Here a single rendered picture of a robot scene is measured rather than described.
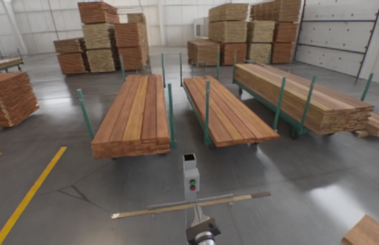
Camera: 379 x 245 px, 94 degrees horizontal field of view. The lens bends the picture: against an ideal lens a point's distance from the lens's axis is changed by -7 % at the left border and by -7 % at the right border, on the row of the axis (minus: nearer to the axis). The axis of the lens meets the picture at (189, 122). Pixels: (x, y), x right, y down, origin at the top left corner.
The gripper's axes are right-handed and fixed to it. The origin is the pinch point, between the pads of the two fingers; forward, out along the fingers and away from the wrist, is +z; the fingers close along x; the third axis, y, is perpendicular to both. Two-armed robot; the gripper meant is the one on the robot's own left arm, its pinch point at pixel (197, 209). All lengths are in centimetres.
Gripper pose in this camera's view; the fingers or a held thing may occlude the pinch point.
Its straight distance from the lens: 92.3
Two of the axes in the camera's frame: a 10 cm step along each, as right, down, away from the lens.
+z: -1.6, -4.5, 8.8
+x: -8.9, 4.6, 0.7
